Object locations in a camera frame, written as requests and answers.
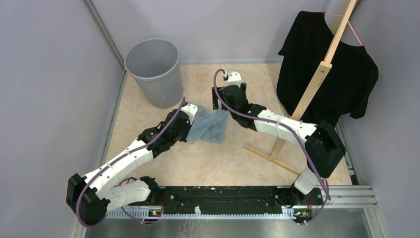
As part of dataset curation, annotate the light blue plastic trash bag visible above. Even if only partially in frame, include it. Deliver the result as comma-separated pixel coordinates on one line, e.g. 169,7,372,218
186,105,229,144

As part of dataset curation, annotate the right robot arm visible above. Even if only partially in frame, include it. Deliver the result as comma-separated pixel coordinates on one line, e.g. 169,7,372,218
211,85,347,204

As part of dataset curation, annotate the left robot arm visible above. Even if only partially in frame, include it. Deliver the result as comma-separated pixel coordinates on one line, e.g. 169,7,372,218
66,104,198,228

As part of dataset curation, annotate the grey plastic trash bin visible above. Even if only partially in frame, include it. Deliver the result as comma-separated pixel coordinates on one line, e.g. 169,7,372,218
124,39,183,109

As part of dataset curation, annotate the wooden clothes stand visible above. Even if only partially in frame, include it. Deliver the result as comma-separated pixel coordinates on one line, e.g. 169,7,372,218
244,0,357,175

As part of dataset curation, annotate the black t-shirt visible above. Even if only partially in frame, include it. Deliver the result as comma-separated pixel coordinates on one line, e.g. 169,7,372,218
276,11,378,125

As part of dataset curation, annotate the pink clothes hanger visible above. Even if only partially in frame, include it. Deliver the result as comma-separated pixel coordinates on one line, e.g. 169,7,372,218
324,13,363,46

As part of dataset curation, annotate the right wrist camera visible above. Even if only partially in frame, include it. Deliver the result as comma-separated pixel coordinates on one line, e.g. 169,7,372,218
223,70,243,87

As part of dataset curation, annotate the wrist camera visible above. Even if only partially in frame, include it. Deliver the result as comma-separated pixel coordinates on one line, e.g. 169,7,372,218
181,103,199,124
223,70,243,87

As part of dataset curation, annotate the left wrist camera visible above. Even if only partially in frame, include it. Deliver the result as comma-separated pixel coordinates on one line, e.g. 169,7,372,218
181,103,199,124

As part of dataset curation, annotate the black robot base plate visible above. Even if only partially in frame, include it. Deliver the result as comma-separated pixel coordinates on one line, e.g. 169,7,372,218
132,186,323,215

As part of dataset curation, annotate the grey slotted cable duct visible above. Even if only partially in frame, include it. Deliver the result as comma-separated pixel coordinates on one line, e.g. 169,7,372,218
107,206,296,220

